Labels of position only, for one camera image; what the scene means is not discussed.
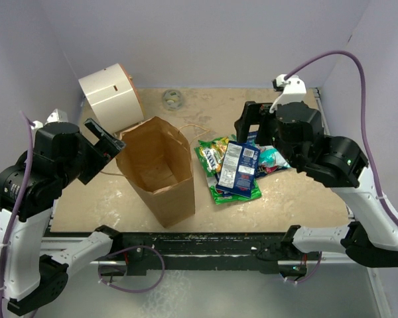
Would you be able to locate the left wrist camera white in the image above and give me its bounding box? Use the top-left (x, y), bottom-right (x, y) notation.
top-left (30, 109), bottom-right (68, 131)

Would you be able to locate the green snack packet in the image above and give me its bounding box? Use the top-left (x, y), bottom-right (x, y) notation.
top-left (206, 172), bottom-right (262, 205)

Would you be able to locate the blue chips bag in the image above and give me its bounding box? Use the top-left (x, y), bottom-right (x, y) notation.
top-left (247, 131), bottom-right (257, 144)

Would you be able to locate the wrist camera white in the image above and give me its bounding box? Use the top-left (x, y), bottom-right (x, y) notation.
top-left (269, 74), bottom-right (306, 113)
top-left (30, 109), bottom-right (68, 131)

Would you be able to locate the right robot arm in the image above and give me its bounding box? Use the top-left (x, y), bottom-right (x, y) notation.
top-left (234, 101), bottom-right (398, 268)

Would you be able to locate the teal snack packet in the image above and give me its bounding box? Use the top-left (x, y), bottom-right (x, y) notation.
top-left (258, 146), bottom-right (291, 169)

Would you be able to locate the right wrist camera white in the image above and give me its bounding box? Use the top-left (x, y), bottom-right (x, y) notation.
top-left (269, 74), bottom-right (306, 113)

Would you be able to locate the green yellow candy packet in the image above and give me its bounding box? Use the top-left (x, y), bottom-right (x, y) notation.
top-left (194, 134), bottom-right (235, 178)

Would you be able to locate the brown paper bag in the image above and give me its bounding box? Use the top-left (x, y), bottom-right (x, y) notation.
top-left (115, 117), bottom-right (209, 229)

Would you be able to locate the clear plastic tape roll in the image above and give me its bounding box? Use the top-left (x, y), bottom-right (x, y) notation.
top-left (162, 89), bottom-right (183, 111)

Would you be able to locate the red snack packet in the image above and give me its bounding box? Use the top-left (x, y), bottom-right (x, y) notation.
top-left (255, 166), bottom-right (278, 178)

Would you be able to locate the dark blue cookie packet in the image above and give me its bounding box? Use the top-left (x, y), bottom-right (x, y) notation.
top-left (216, 141), bottom-right (260, 199)

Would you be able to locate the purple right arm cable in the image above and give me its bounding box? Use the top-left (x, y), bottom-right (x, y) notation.
top-left (284, 50), bottom-right (398, 241)

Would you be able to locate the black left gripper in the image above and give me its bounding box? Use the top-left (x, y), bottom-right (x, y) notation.
top-left (59, 118), bottom-right (126, 187)

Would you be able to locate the white cylindrical container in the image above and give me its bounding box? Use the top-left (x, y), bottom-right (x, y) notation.
top-left (78, 63), bottom-right (145, 133)

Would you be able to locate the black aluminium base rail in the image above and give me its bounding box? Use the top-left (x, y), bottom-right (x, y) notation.
top-left (41, 231), bottom-right (379, 278)

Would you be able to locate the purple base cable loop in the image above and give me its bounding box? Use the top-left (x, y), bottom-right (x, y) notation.
top-left (98, 244), bottom-right (166, 293)

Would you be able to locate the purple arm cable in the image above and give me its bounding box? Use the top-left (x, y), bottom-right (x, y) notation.
top-left (284, 50), bottom-right (398, 241)
top-left (0, 111), bottom-right (36, 318)

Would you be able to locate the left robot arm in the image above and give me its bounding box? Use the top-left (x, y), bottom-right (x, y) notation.
top-left (0, 119), bottom-right (125, 317)

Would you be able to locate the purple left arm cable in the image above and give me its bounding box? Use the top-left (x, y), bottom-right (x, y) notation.
top-left (0, 111), bottom-right (36, 318)

